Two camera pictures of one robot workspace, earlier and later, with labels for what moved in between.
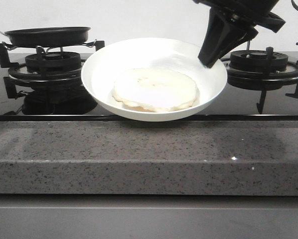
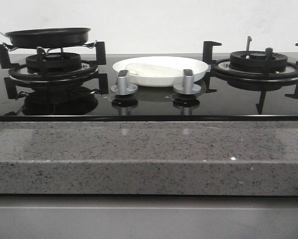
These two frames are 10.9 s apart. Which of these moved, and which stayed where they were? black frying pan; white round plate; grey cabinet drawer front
Moved: white round plate
Stayed: grey cabinet drawer front; black frying pan
